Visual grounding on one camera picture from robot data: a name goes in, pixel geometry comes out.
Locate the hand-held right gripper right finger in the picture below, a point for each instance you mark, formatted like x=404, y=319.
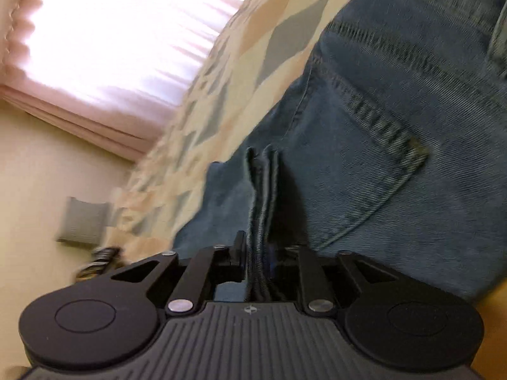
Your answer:
x=303, y=269

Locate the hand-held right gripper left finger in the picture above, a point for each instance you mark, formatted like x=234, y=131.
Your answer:
x=237, y=261

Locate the blue denim jeans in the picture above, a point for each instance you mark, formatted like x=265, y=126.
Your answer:
x=356, y=186

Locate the dark striped object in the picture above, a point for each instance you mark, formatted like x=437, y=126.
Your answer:
x=101, y=261

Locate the diamond patterned quilt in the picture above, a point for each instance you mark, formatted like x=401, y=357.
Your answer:
x=245, y=47

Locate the sheer pink curtain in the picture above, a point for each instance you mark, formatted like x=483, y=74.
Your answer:
x=119, y=39

